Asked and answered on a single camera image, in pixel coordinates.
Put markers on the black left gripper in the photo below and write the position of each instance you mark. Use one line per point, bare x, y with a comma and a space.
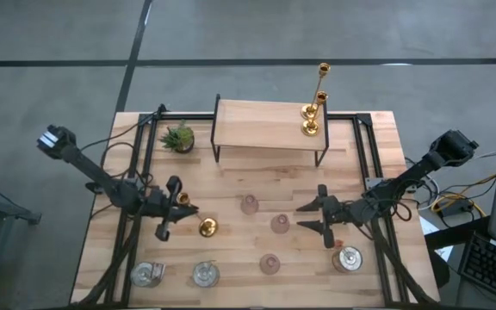
157, 204

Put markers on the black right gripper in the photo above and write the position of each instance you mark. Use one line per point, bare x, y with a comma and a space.
336, 213

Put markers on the pink glass candle holder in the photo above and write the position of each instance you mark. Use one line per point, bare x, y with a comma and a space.
280, 224
269, 263
249, 204

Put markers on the tin can with orange label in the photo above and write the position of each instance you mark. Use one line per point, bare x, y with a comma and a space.
348, 259

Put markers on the tall gold candlestick holder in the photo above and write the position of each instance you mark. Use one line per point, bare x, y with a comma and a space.
306, 113

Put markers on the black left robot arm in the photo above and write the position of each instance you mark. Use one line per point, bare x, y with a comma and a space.
97, 174

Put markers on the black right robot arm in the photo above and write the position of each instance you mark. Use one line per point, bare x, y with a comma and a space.
416, 171

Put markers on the grey metal mounting plate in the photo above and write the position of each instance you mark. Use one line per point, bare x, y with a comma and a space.
370, 183

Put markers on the potted green succulent plant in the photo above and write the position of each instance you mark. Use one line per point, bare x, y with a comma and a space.
179, 138

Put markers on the silver tin can torn label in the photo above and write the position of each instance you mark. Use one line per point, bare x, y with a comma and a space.
144, 275

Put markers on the white paper sheet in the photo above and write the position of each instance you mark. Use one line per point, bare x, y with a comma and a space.
429, 226

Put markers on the black power adapter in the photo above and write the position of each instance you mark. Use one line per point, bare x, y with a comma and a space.
456, 209

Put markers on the black metal stand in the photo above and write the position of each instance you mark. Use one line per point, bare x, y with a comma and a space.
11, 211

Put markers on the black keyboard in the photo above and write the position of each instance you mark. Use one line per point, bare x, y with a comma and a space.
489, 267

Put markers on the black aluminium rig frame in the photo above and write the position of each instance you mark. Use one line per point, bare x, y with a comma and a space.
187, 115

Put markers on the wooden shelf riser black frame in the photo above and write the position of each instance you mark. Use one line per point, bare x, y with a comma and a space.
265, 125

